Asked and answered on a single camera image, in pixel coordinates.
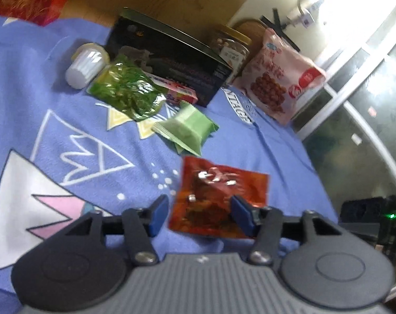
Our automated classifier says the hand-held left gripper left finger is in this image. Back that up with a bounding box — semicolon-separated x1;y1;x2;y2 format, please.
56;194;170;267

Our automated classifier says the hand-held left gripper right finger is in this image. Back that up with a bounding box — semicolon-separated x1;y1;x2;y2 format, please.
230;195;345;266

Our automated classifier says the red snack packet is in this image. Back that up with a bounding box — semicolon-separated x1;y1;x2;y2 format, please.
168;156;270;239

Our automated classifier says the light green snack packet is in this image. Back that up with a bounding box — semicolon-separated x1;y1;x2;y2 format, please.
151;101;220;157

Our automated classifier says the pink candy box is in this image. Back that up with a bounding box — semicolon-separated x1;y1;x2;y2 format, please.
142;71;199;106

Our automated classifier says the blue printed blanket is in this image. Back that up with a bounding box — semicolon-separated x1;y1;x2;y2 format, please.
0;15;339;314

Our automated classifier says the green vegetable snack packet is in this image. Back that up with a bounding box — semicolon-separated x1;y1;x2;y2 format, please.
86;54;167;122

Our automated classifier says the pink snack bag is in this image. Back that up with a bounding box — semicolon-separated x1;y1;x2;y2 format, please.
232;28;327;125

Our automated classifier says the black cardboard box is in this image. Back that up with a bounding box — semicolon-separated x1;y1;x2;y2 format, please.
104;7;234;108

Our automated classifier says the clear jar of nuts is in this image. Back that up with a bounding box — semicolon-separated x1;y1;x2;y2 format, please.
210;24;252;84

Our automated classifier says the white ribbed plastic cup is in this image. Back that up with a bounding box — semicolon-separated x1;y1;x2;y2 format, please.
65;43;111;89

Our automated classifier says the round wooden board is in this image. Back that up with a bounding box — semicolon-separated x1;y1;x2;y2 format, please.
232;19;267;48

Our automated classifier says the white camera on stand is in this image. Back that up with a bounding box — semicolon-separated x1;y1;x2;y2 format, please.
262;0;325;51

